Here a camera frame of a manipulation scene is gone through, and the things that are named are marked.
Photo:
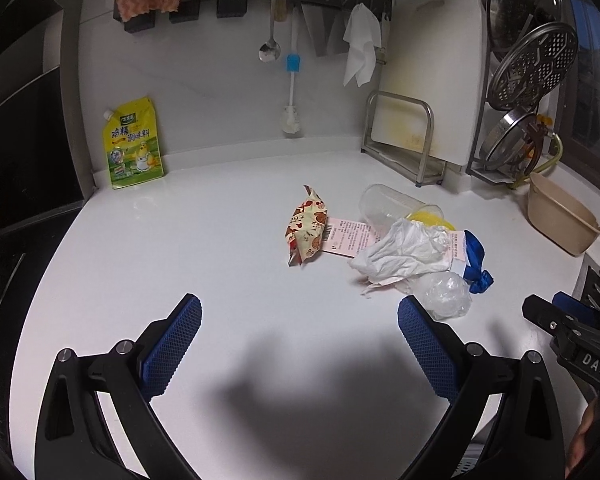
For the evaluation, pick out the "window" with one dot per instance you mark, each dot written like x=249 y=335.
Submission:
x=597 y=70

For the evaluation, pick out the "metal cutting board rack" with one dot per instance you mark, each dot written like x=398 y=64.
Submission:
x=428 y=140

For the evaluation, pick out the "perforated steel steamer plate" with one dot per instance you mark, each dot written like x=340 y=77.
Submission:
x=535 y=67

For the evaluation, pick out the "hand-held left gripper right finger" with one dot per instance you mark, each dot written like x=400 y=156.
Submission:
x=427 y=350

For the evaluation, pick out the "blue and white bottle brush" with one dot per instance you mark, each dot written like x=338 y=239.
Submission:
x=293 y=62

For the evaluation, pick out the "printed snack wrapper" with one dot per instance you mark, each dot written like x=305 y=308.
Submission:
x=307 y=225

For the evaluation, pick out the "metal ladle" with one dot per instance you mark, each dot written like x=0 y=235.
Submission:
x=269 y=52

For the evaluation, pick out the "yellow plastic lid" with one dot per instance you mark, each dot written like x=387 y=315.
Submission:
x=427 y=217

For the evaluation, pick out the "dark metal lid rack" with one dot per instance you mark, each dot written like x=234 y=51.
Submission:
x=485 y=85

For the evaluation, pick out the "person's right hand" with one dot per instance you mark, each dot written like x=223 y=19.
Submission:
x=582 y=435

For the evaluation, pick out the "yellow gas valve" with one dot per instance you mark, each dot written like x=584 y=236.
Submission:
x=542 y=127

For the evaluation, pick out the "yellow seasoning pouch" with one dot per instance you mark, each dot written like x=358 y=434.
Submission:
x=132 y=150

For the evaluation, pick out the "glass pot lid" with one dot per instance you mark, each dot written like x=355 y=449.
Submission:
x=520 y=5

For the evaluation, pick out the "white tissue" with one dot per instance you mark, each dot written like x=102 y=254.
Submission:
x=400 y=250

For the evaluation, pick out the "blue and white wrapper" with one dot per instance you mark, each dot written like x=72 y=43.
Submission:
x=475 y=250

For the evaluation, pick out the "clear plastic cup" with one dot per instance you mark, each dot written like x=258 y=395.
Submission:
x=385 y=202

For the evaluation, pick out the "beige plastic basin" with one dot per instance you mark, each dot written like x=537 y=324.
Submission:
x=555 y=220

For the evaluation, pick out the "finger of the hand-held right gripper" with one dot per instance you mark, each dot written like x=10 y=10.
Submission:
x=542 y=312
x=575 y=306

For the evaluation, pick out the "white cutting board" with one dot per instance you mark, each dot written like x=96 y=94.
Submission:
x=430 y=60

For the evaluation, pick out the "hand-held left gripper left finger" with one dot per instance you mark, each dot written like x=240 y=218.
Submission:
x=172 y=345

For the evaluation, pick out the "white hanging cloth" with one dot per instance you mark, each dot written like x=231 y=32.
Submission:
x=360 y=40

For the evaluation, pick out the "pink paper leaflet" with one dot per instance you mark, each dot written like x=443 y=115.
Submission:
x=350 y=235

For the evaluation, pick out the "clear plastic bag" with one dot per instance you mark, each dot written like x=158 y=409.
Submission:
x=442 y=295

